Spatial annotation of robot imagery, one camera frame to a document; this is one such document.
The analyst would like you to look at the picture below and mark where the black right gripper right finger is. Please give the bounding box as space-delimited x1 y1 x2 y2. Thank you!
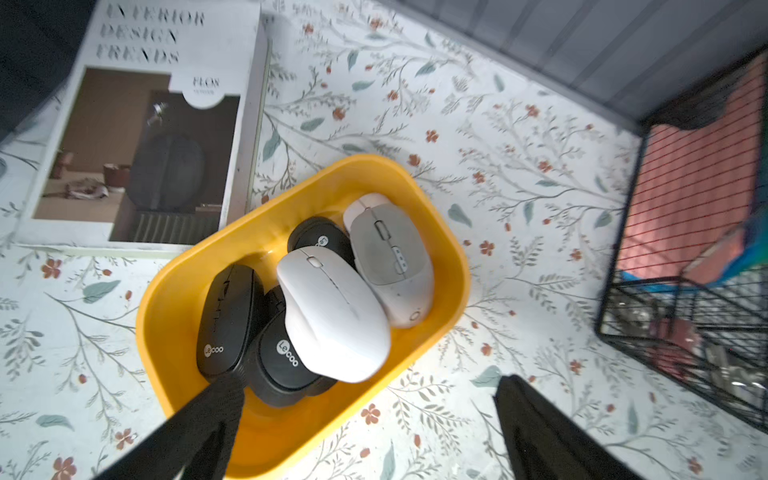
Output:
494 375 639 480

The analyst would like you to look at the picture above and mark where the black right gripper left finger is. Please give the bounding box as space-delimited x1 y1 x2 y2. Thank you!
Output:
98 376 245 479

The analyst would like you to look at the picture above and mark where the black mouse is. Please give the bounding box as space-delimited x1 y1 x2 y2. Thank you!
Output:
287 216 355 268
196 264 268 382
245 286 337 408

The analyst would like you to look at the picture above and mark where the white mouse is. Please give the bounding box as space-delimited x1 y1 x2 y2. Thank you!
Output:
277 246 391 383

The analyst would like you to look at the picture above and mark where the grey ergonomic mouse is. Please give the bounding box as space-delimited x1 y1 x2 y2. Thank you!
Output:
348 202 435 329

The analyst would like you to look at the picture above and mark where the light grey mouse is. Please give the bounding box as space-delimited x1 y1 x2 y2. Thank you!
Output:
343 193 391 233

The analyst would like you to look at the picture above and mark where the yellow plastic storage box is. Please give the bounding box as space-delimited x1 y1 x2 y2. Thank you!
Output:
136 154 470 479

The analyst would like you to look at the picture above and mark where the interior design trends book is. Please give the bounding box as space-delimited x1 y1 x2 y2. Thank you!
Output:
13 1 270 255

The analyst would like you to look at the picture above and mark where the black wire desk organizer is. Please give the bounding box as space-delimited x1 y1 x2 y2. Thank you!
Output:
595 44 768 433

